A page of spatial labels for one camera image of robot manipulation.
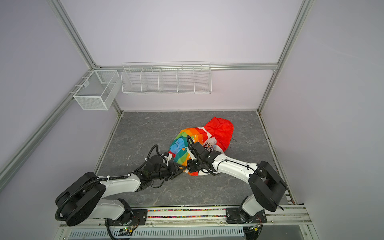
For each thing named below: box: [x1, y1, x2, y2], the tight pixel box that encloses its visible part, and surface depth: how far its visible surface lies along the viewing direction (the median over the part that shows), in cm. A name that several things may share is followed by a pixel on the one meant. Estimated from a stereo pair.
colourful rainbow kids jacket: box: [168, 117, 234, 174], surface depth 104 cm
